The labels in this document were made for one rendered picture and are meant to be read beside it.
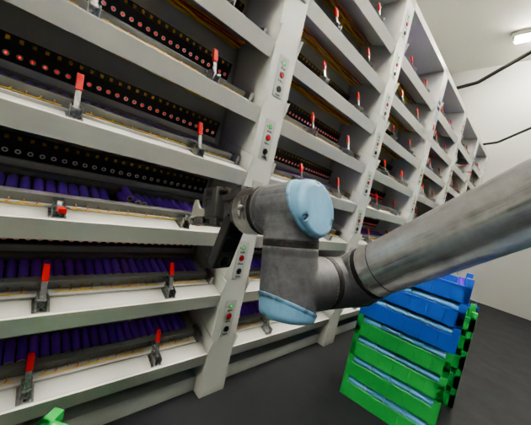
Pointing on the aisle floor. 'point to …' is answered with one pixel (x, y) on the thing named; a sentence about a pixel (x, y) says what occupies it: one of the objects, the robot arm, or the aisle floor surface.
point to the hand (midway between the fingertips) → (195, 223)
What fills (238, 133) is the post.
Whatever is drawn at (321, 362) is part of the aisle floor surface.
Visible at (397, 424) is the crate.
